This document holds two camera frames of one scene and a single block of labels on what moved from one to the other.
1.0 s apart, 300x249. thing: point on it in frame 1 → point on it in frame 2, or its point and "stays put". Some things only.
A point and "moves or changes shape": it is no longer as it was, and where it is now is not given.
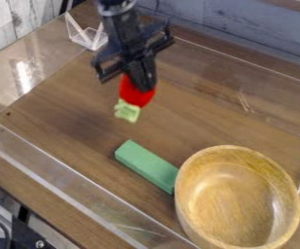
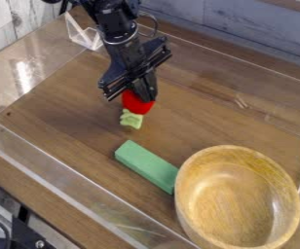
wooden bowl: (235, 200) stays put
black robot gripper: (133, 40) → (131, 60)
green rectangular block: (146, 166) stays put
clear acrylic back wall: (245, 86) stays put
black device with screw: (24, 238) stays put
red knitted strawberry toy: (133, 99) moves or changes shape
